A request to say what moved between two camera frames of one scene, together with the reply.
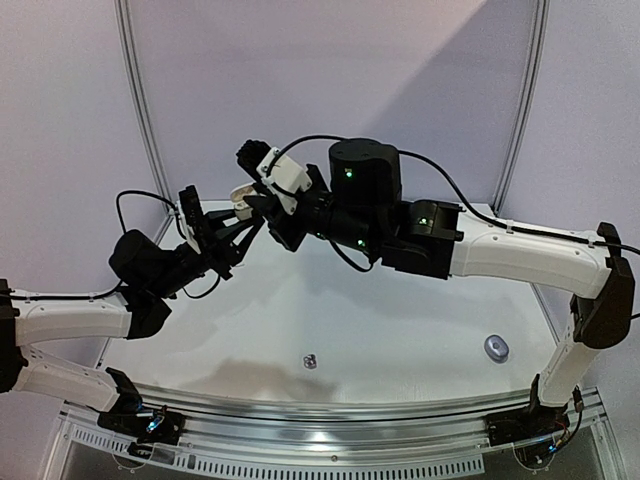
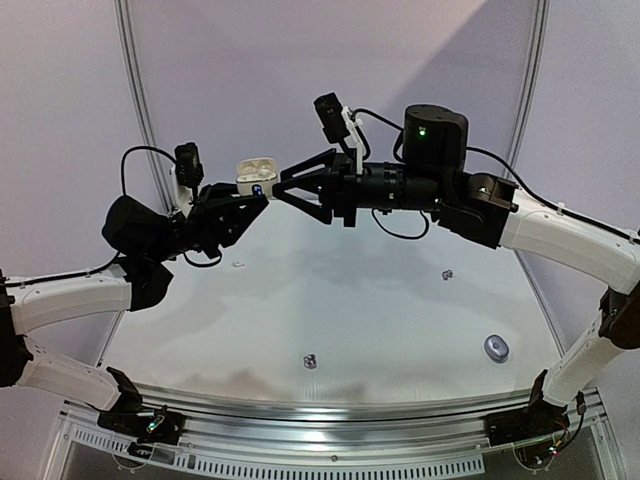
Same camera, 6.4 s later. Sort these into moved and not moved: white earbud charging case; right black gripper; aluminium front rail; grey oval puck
Moved: right black gripper; white earbud charging case
Not moved: grey oval puck; aluminium front rail
